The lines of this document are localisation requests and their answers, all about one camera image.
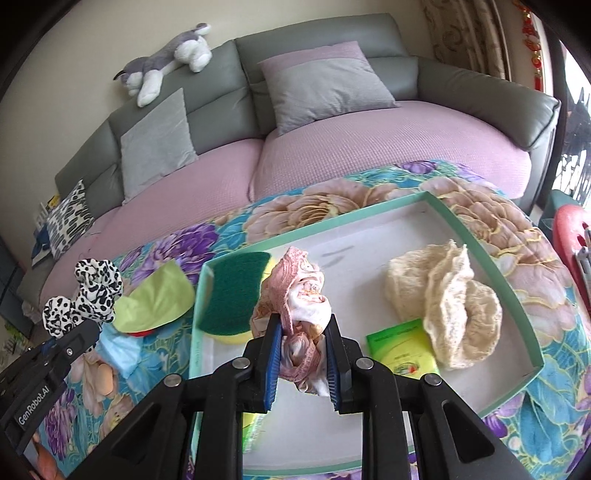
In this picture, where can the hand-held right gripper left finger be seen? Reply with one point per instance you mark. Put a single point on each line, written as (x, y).
(273, 369)

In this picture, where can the pink seat cover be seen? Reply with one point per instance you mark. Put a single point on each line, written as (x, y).
(184, 184)
(369, 143)

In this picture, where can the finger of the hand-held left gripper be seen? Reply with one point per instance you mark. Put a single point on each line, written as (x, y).
(69, 346)

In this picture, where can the light green cloth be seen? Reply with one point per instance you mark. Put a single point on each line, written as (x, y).
(157, 295)

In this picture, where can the black and white spotted scrunchie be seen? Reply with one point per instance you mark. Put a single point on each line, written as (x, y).
(92, 286)

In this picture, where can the blue cushion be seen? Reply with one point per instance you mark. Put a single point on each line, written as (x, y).
(41, 244)

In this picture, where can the white and yellow papers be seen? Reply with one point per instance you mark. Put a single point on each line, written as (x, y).
(51, 205)

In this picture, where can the black and white patterned cushion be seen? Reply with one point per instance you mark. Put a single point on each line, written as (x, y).
(69, 221)

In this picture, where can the pink lace cloth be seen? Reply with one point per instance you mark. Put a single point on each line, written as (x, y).
(300, 295)

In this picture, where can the teal cardboard box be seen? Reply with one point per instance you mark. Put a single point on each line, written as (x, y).
(369, 240)

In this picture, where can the purple and grey cushion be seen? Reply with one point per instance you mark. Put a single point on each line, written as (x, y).
(323, 87)

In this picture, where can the red plastic stool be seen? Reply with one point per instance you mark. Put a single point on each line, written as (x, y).
(570, 230)

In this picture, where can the blue face mask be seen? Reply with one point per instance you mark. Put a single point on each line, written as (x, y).
(120, 348)

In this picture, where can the grey and white plush dog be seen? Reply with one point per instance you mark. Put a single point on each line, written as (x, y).
(184, 50)

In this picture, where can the grey sofa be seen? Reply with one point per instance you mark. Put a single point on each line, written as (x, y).
(323, 32)

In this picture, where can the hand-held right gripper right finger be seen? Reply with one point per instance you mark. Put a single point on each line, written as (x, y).
(333, 369)

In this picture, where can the cream lace cloth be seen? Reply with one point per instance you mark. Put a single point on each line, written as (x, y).
(443, 300)

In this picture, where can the green tissue pack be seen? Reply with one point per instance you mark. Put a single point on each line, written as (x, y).
(249, 424)
(397, 350)

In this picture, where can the floral blanket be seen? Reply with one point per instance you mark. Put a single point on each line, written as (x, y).
(531, 258)

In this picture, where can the green and yellow scouring sponge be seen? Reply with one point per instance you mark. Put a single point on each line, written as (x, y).
(231, 295)

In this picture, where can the red hanging ornament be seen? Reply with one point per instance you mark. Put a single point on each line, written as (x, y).
(535, 46)

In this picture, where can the beige patterned curtain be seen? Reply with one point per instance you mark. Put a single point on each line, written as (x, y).
(466, 32)

